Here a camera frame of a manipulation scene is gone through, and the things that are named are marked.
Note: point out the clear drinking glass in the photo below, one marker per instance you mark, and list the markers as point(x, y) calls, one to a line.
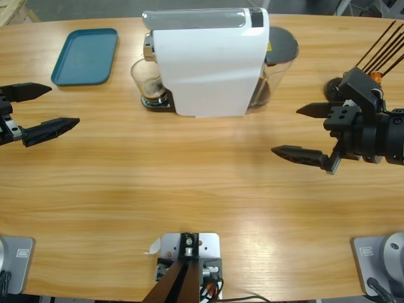
point(146, 82)

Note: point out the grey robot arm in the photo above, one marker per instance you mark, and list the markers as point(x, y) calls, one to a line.
point(394, 135)

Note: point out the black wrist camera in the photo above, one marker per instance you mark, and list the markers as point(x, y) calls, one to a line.
point(360, 85)

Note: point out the teal plastic tray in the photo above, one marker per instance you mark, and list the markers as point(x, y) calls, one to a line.
point(83, 57)

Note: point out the dark camera post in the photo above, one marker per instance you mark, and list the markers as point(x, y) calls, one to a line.
point(176, 284)

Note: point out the wooden pallet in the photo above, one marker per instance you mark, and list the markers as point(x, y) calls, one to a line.
point(12, 12)

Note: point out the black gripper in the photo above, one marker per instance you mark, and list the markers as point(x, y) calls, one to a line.
point(350, 132)
point(8, 123)

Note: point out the orange coffee capsule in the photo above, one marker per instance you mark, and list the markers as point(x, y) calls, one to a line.
point(376, 75)

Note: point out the silver slotted drip tray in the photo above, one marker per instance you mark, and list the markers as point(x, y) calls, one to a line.
point(168, 105)

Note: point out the white mount plate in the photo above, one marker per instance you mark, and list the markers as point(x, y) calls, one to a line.
point(208, 243)

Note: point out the clear water tank dark lid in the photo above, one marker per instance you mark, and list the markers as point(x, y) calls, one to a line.
point(281, 50)

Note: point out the white paper scrap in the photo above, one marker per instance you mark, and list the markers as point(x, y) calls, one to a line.
point(153, 247)

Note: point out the black capsule holder with rods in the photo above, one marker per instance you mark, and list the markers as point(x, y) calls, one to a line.
point(333, 86)

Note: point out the white capsule coffee machine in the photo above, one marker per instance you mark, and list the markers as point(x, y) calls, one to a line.
point(208, 72)

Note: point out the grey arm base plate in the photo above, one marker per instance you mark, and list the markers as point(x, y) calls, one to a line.
point(19, 259)
point(375, 262)

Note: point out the white metal frame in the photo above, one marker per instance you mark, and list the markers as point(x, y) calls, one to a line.
point(341, 8)

